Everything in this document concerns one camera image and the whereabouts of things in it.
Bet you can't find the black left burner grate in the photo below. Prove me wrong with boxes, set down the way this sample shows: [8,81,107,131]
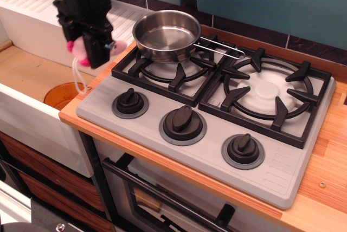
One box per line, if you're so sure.
[112,34,236,107]

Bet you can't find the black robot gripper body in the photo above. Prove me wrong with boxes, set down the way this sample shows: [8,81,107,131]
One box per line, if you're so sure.
[53,0,114,42]

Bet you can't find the black left stove knob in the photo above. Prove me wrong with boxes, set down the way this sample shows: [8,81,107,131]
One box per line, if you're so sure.
[112,88,149,119]

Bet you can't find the black burner grate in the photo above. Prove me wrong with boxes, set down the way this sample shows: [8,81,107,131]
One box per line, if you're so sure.
[198,47,336,149]
[112,34,236,107]

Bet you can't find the black right stove knob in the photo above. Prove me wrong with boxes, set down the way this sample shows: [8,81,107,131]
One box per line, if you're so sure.
[221,133,265,170]

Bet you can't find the grey toy stove top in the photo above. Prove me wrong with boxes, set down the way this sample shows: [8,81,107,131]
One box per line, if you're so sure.
[75,35,337,210]

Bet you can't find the black right burner grate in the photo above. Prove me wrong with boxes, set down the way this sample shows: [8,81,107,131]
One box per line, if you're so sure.
[198,47,336,149]

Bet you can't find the pink stuffed pig toy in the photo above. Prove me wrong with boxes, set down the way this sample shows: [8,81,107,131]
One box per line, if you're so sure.
[66,36,127,94]

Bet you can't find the orange plastic bowl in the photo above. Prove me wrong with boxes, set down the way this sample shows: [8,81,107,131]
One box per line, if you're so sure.
[43,82,84,110]

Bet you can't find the black stove knob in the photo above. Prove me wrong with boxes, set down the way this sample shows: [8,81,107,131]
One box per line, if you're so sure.
[221,133,265,170]
[159,105,207,146]
[112,88,149,119]

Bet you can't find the black oven door handle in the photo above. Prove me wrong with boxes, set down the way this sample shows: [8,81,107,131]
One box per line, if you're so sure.
[102,153,235,231]

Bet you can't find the black middle stove knob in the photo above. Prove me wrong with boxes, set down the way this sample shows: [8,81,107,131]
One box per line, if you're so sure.
[159,105,207,146]

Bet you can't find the stainless steel pan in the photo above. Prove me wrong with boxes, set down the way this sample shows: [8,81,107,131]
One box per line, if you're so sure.
[132,10,246,63]

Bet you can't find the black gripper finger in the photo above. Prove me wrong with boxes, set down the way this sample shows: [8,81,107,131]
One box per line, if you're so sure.
[61,19,83,42]
[82,33,114,69]

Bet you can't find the toy oven door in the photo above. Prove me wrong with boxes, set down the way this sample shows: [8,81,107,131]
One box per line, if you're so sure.
[94,137,299,232]

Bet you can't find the wooden drawer fronts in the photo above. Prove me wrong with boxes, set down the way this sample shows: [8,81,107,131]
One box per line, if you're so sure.
[1,133,115,231]

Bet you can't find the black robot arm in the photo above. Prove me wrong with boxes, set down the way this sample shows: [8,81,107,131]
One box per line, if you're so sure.
[53,0,113,69]

